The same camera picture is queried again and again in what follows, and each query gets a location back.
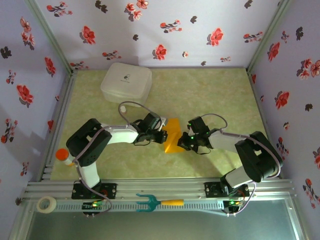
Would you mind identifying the orange paper sheet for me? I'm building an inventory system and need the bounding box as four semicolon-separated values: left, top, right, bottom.
163;117;185;154

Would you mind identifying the white plastic storage box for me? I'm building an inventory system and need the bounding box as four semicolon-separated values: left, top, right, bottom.
100;62;153;108

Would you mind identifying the orange capped bottle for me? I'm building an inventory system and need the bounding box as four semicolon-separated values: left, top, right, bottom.
55;148;76;167

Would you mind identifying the white tape roll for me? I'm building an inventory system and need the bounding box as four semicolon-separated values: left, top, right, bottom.
36;195;57;214

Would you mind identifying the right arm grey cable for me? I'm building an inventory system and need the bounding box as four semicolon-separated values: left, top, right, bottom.
199;113;283;217

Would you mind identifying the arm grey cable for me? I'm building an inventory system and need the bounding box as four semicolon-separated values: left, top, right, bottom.
73;100;162;218
199;113;283;217

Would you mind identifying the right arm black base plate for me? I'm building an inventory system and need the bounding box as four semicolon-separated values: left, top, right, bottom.
204;181;251;200

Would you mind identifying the long aluminium frame rail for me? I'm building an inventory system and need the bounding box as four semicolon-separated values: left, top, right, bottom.
23;177;294;201

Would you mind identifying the aluminium side rail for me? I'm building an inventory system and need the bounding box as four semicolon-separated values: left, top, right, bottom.
246;68;285;180
39;69;79;181

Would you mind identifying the left arm grey cable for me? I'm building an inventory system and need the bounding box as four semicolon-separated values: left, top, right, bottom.
73;100;162;218

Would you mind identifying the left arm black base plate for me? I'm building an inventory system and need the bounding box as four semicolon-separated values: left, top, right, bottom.
71;181;118;200

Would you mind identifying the teal garden fork orange handle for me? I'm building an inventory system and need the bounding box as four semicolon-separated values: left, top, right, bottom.
135;192;185;213

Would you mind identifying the grey slotted cable duct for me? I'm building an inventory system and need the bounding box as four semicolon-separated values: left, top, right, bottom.
53;199;226;213

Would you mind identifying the aluminium corner post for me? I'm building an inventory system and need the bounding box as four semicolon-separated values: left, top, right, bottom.
24;0;76;75
246;0;293;73

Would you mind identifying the aluminium lower frame rail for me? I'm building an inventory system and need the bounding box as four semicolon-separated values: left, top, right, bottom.
286;198;310;240
7;199;35;240

